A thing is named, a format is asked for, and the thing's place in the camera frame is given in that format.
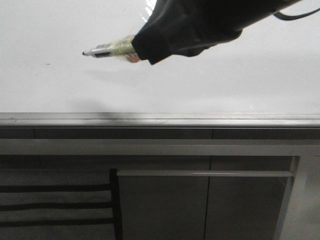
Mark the white glossy whiteboard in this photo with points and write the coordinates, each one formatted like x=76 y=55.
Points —
x=269 y=76

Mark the grey metal whiteboard stand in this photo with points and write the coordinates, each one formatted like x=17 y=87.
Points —
x=191 y=184

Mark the black fabric covered robot arm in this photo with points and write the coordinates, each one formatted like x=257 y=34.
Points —
x=188 y=27

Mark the white whiteboard marker with tape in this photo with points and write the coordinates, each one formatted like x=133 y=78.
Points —
x=119 y=48

